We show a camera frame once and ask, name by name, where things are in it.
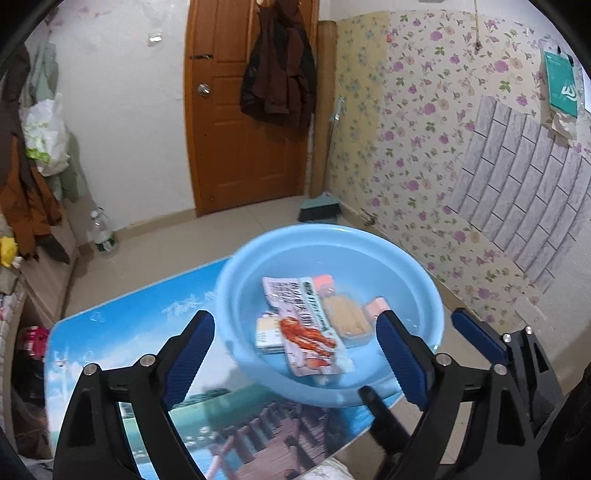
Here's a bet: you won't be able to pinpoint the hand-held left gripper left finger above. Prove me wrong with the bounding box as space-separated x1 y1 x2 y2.
53 310 216 480

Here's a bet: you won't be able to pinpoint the red crayfish snack packet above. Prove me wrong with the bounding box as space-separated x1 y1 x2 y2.
262 275 356 378

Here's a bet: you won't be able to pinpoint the pale green jacket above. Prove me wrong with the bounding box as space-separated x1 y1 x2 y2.
25 41 89 200

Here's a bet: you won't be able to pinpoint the yellow plush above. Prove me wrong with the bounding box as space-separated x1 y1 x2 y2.
0 237 20 269

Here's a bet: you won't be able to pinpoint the white green plastic bag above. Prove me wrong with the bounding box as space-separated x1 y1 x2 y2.
20 93 71 177

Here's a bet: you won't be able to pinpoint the red boxes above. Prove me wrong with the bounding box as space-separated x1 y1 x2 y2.
17 325 50 361

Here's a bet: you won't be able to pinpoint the green hanging packet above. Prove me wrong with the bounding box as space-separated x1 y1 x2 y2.
542 45 581 117

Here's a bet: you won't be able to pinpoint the large clear water bottle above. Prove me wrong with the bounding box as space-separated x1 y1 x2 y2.
89 209 117 256

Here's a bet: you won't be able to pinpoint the small yellow white box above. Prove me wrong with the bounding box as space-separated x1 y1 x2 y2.
255 315 285 354

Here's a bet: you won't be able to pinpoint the brown and orange jacket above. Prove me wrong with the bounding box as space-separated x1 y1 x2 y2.
0 45 64 260

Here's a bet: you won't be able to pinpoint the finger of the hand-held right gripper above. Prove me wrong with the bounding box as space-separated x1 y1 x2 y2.
359 386 411 459
451 308 565 439

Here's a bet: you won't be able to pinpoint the brown wooden door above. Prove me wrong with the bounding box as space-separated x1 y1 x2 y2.
184 0 320 219

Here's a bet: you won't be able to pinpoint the dark brown jacket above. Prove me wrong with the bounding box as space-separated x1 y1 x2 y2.
239 0 318 129

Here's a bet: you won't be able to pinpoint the broom with metal handle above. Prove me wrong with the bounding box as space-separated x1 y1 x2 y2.
298 99 345 223

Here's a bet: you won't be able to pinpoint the scenery printed desktop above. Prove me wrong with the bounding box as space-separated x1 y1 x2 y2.
44 256 402 480

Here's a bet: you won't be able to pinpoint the pink earphone case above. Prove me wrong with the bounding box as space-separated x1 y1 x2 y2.
362 298 391 325

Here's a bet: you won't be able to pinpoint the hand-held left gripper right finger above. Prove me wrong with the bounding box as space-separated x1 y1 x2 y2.
374 310 541 480

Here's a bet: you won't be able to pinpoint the beige wooden wardrobe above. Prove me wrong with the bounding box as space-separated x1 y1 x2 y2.
17 249 80 329

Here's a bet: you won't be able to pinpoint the grey brick wall panel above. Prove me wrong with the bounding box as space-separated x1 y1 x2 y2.
444 94 591 297

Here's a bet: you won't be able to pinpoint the clear box of toothpicks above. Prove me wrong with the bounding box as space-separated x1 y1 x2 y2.
321 295 375 348

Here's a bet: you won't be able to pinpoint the light blue plastic basin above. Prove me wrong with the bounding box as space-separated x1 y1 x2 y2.
215 224 446 408

